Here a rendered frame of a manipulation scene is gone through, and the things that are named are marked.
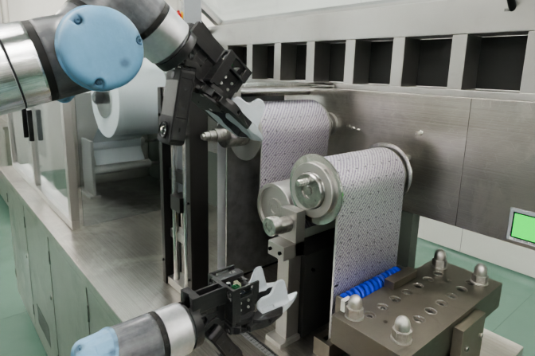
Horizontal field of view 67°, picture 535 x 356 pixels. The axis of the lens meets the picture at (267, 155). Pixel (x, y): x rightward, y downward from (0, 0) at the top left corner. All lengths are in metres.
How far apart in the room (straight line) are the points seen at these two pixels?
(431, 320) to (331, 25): 0.80
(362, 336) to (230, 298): 0.27
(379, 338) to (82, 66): 0.65
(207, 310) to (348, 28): 0.84
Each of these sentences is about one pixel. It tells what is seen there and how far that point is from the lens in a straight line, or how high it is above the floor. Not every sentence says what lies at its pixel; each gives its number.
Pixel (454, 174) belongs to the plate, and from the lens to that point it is 1.04.
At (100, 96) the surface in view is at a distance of 1.61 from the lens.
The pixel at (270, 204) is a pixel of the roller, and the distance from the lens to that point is 0.96.
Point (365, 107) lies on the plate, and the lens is 1.15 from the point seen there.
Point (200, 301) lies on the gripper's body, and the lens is 0.64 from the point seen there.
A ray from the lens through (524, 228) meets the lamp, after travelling 1.00.
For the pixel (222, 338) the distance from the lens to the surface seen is 0.70.
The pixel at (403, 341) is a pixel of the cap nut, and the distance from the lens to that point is 0.81.
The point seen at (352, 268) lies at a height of 1.08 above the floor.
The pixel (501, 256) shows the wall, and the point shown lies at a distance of 3.67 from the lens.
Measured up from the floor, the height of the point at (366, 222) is 1.17.
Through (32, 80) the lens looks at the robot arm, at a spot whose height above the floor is 1.48.
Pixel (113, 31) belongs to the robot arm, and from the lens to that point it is 0.40.
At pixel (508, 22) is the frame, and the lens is 1.00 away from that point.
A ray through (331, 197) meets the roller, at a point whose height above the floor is 1.25.
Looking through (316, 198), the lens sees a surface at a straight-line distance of 0.82.
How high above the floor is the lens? 1.49
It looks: 12 degrees down
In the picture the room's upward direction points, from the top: 1 degrees clockwise
